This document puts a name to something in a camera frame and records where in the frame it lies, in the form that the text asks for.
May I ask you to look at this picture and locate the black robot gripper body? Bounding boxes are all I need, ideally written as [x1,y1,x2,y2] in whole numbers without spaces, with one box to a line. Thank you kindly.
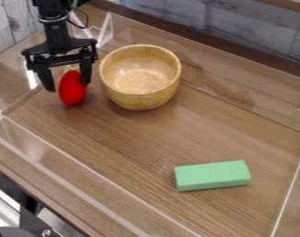
[22,19,97,71]

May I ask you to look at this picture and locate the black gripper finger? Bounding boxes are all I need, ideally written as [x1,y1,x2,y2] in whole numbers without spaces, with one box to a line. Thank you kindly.
[37,67,56,92]
[80,57,92,85]

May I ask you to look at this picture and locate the red plush strawberry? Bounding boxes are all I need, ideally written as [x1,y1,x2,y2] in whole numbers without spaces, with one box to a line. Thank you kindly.
[60,66,88,106]

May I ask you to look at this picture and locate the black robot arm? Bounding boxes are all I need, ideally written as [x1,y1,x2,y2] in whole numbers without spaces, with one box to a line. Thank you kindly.
[22,0,98,92]

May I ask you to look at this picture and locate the clear acrylic triangular stand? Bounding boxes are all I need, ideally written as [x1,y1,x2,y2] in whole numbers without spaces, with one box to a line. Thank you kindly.
[72,13,113,48]

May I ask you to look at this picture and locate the wooden bowl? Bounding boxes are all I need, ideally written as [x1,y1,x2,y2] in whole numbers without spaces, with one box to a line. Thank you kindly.
[100,44,183,110]

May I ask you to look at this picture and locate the green foam block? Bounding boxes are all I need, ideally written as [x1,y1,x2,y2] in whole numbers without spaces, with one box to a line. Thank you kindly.
[176,160,252,192]

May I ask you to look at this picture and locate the clear acrylic tray wall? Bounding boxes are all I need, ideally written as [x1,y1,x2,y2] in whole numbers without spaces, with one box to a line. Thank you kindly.
[0,115,203,237]

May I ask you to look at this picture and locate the black metal bracket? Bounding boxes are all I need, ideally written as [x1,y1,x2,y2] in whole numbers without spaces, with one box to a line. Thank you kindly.
[20,206,64,237]

